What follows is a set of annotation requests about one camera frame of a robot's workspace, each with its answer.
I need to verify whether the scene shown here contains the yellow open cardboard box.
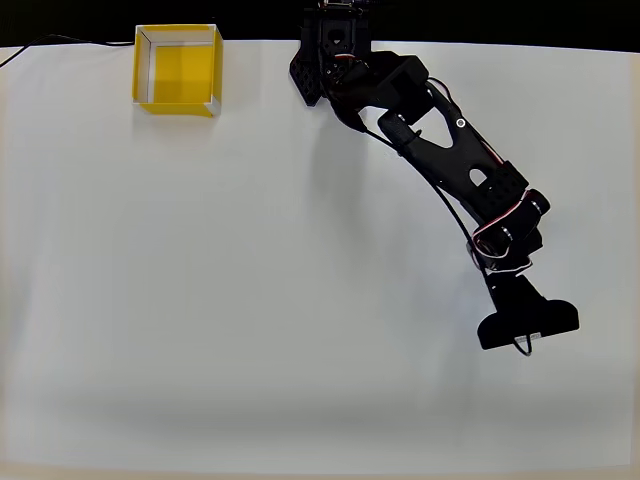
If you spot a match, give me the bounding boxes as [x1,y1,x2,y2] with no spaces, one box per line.
[131,23,224,120]

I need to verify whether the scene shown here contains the black gripper-mounted webcam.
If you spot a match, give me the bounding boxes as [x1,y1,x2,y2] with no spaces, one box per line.
[476,272,581,352]

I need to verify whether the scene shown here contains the black webcam cable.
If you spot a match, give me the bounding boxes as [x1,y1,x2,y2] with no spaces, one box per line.
[355,113,535,358]

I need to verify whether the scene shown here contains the thin black table cable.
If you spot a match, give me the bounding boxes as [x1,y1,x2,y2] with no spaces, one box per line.
[0,33,137,69]

